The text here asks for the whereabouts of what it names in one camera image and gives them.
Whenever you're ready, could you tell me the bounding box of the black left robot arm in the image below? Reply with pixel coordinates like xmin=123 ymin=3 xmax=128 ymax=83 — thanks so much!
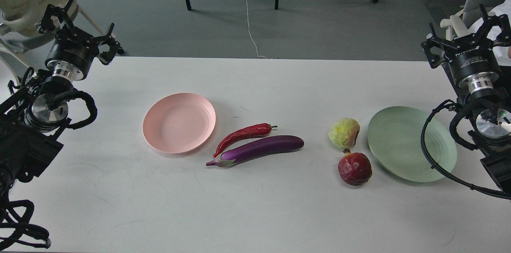
xmin=1 ymin=4 xmax=124 ymax=251

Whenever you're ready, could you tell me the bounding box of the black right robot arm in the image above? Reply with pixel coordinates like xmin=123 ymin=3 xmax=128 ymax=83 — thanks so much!
xmin=420 ymin=4 xmax=511 ymax=199

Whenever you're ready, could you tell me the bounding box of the green plate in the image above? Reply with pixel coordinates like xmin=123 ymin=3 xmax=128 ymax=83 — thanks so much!
xmin=367 ymin=106 xmax=458 ymax=183

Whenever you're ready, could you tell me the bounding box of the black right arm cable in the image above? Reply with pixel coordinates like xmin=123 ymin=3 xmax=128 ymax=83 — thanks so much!
xmin=420 ymin=99 xmax=511 ymax=201

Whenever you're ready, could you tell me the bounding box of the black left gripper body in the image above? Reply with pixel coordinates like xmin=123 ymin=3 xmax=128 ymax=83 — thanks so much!
xmin=44 ymin=30 xmax=104 ymax=80

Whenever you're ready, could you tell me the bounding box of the red pomegranate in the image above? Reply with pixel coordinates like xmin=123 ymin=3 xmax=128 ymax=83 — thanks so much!
xmin=338 ymin=149 xmax=372 ymax=186

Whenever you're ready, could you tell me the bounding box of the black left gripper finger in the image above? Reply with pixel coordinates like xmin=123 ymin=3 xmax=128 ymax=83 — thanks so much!
xmin=95 ymin=24 xmax=121 ymax=65
xmin=38 ymin=4 xmax=72 ymax=34

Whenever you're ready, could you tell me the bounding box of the purple eggplant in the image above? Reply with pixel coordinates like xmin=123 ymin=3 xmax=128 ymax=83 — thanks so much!
xmin=206 ymin=135 xmax=305 ymax=168

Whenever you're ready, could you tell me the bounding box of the pink plate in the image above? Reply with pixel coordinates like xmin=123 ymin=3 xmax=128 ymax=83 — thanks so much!
xmin=142 ymin=93 xmax=216 ymax=154

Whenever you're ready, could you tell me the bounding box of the red chili pepper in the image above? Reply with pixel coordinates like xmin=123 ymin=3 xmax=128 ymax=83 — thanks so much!
xmin=212 ymin=123 xmax=279 ymax=157

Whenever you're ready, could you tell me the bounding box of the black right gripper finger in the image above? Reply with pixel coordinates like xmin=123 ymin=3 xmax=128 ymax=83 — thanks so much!
xmin=420 ymin=23 xmax=450 ymax=69
xmin=473 ymin=4 xmax=511 ymax=46

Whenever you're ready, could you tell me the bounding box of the beige office chair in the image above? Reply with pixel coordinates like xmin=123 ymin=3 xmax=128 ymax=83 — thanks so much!
xmin=1 ymin=0 xmax=108 ymax=81

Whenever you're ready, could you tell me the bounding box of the person in white shirt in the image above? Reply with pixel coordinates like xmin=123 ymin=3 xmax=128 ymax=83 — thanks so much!
xmin=477 ymin=0 xmax=511 ymax=66

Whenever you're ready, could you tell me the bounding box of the yellow-green fruit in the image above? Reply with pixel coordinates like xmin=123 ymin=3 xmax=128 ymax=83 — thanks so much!
xmin=328 ymin=118 xmax=360 ymax=149

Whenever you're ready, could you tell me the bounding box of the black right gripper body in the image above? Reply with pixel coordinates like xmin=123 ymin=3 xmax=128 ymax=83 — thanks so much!
xmin=439 ymin=34 xmax=501 ymax=88

